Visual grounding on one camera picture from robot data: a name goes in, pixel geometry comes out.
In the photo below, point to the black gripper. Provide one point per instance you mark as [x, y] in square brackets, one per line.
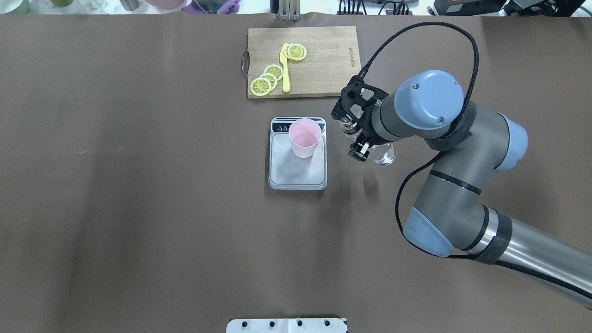
[366, 124]

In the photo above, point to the wooden cutting board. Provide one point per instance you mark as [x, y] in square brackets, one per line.
[332, 58]

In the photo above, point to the lemon slice middle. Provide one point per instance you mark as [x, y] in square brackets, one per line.
[272, 80]

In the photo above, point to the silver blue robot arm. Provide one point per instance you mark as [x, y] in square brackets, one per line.
[447, 220]

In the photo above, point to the lemon slice back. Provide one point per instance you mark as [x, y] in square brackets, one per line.
[274, 69]

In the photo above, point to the lemon slice pair far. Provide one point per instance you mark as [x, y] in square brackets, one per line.
[295, 52]

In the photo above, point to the aluminium frame post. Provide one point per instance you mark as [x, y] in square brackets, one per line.
[288, 10]

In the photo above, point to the purple grey cloth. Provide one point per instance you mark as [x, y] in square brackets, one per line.
[212, 7]

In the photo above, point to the lemon slice front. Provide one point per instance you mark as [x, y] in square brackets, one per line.
[261, 86]

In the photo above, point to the glass sauce dispenser bottle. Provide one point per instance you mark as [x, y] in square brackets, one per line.
[382, 155]

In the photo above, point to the white mounting plate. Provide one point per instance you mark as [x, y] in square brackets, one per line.
[288, 325]

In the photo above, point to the yellow plastic knife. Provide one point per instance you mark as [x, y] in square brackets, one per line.
[284, 62]

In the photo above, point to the silver kitchen scale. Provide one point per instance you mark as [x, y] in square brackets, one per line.
[290, 172]

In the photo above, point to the pink plastic cup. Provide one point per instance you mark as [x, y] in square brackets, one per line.
[304, 135]

